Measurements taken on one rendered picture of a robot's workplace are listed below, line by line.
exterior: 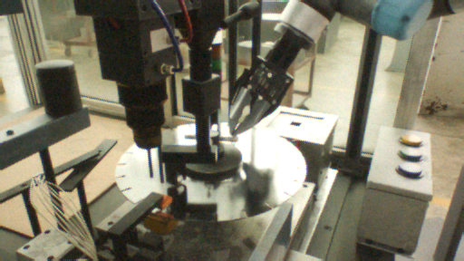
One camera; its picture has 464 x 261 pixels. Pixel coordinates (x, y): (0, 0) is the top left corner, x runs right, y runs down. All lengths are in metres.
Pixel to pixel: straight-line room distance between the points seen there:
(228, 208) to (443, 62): 3.21
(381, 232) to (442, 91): 2.97
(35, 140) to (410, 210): 0.65
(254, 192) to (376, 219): 0.30
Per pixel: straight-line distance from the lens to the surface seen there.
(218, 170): 0.59
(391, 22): 0.56
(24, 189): 0.69
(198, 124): 0.52
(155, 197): 0.51
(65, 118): 0.64
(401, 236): 0.79
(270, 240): 0.41
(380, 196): 0.74
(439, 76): 3.64
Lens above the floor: 1.27
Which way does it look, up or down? 25 degrees down
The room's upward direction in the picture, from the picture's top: straight up
